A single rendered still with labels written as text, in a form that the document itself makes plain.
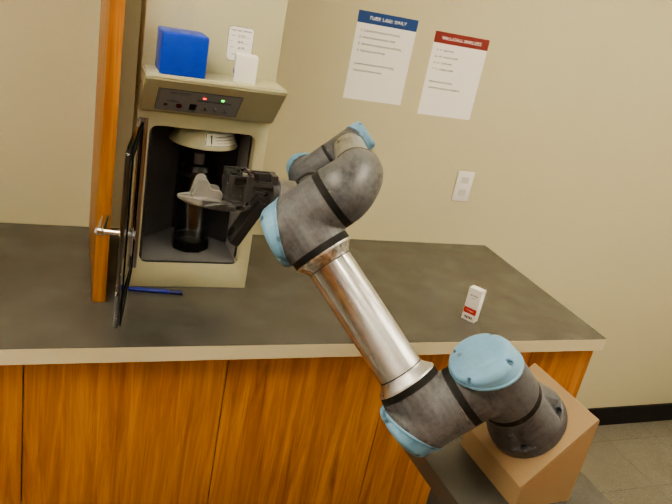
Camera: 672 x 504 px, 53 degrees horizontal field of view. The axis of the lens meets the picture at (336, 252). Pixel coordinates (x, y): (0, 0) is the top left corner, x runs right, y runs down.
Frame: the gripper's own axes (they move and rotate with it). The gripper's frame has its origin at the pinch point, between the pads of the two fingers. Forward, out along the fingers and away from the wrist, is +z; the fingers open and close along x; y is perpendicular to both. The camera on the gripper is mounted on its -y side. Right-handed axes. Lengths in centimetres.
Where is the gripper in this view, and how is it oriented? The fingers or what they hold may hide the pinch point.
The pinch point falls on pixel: (183, 199)
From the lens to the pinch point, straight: 147.3
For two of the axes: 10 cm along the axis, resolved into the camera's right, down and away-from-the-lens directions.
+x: 3.3, 4.1, -8.5
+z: -9.3, -0.4, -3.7
